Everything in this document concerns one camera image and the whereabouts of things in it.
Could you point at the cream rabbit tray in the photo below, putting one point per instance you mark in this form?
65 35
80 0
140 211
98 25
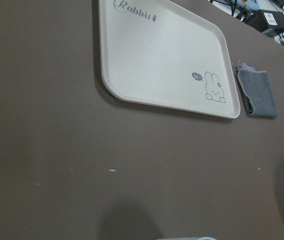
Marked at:
155 52

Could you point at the grey folded cloth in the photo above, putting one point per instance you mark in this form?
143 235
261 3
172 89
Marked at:
256 91

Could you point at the blue plastic cup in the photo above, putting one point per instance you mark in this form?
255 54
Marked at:
188 238

